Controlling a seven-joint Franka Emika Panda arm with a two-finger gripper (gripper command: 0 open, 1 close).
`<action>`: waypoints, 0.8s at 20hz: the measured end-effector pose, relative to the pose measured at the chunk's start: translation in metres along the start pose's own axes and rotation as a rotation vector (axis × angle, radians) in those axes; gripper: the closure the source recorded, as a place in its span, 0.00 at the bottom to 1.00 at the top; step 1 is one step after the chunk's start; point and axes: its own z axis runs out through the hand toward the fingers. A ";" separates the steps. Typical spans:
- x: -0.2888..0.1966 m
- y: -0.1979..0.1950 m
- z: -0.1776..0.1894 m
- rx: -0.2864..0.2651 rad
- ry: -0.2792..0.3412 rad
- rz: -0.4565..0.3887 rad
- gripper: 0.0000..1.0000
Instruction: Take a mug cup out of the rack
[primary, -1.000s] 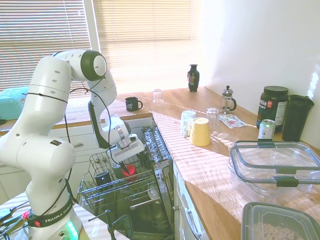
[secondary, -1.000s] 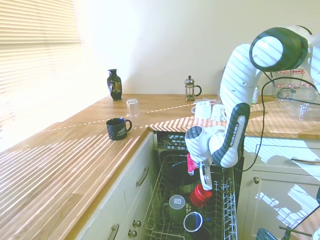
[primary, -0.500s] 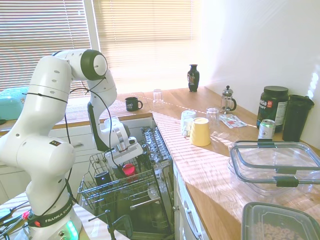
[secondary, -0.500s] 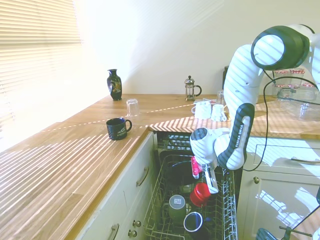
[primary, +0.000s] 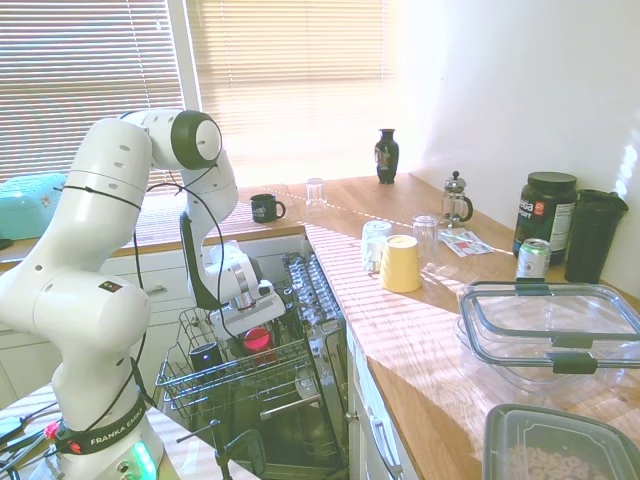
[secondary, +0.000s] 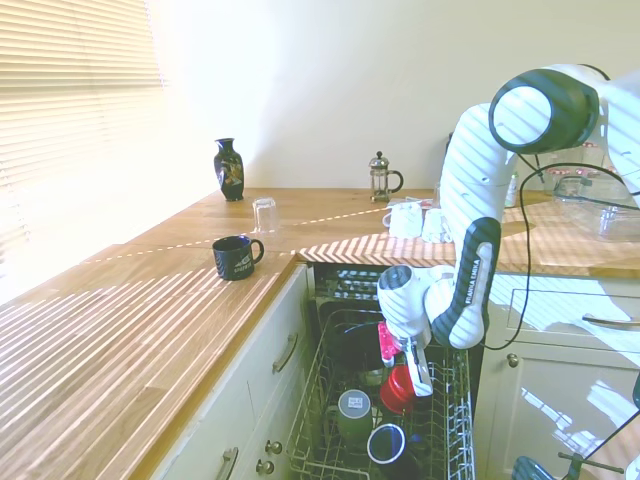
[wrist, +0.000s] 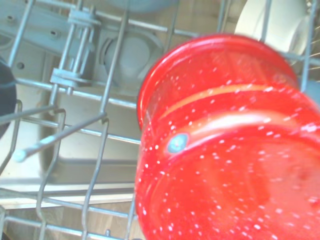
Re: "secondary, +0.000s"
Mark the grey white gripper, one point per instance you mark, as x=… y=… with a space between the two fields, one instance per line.
x=415 y=357

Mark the white door cabinet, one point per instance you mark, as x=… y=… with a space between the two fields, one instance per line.
x=550 y=400

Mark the black camera stand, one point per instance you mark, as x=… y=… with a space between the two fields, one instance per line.
x=590 y=461

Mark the round metal cabinet knob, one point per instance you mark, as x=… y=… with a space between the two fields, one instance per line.
x=512 y=360
x=273 y=447
x=265 y=467

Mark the dark blue glossy mug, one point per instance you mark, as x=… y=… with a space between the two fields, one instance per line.
x=385 y=445

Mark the green mug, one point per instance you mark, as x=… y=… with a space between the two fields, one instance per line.
x=355 y=405

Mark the clear glass bowl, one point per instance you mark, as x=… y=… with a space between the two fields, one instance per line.
x=580 y=200

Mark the small green bottle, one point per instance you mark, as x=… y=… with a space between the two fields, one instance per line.
x=511 y=192

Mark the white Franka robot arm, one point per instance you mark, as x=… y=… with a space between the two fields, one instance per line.
x=470 y=175

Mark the dark blue painted vase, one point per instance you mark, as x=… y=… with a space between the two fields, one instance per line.
x=229 y=175

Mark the white window blind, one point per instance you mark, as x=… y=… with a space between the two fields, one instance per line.
x=75 y=75

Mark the clear drinking glass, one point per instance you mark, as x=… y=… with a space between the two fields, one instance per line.
x=265 y=215

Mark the red speckled enamel mug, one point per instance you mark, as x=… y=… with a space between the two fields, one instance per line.
x=395 y=390

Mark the white drawer cabinet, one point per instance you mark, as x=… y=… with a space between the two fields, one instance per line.
x=240 y=400

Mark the teal round object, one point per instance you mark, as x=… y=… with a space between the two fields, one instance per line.
x=530 y=470

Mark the red wrist camera mount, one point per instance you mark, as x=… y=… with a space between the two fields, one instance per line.
x=387 y=345

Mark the glass french press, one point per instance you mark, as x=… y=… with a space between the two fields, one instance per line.
x=380 y=180

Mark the dark blue printed mug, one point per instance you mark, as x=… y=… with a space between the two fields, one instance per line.
x=232 y=260

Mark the dishwasher with metal walls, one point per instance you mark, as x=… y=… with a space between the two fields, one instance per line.
x=350 y=285

